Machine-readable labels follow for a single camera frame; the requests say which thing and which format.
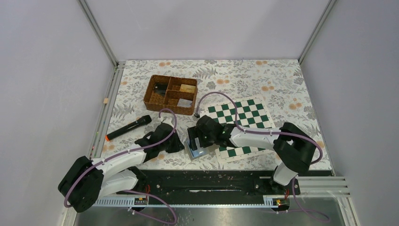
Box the silver metal card holder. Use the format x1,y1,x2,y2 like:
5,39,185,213
185,138,210,161

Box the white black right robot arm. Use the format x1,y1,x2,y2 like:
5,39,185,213
188,115,317,194

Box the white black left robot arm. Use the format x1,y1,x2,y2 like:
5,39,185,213
58,123,184,213

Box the silver cards in basket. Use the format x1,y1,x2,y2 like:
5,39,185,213
176,98,192,108

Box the gold cards in basket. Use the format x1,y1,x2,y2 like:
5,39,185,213
179,84,196,93

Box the black cards in basket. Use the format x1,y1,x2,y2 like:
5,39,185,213
153,83,168,97

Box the black microphone orange tip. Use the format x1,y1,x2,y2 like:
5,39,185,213
105,115,152,141

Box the brown woven divided basket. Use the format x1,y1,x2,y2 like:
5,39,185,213
143,75,198,115

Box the green white chessboard mat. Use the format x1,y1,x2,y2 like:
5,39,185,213
199,95,275,163

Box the floral patterned table mat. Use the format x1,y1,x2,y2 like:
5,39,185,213
91,59,333,170

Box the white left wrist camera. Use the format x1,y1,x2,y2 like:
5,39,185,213
159,116,174,127

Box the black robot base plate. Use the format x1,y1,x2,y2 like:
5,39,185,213
133,169,301,206

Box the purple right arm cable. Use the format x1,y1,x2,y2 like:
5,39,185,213
193,91,332,223

